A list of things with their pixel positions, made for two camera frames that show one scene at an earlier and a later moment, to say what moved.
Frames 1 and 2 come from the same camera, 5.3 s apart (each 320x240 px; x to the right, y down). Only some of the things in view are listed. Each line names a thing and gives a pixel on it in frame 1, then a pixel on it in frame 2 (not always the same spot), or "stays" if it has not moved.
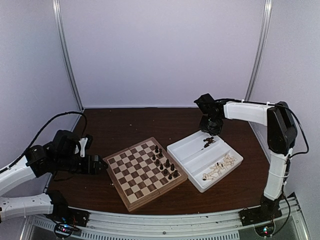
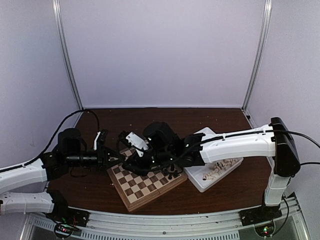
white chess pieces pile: x=215 y=169 stays
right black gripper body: x=211 y=126 to x=162 y=157
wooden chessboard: x=143 y=172 stays
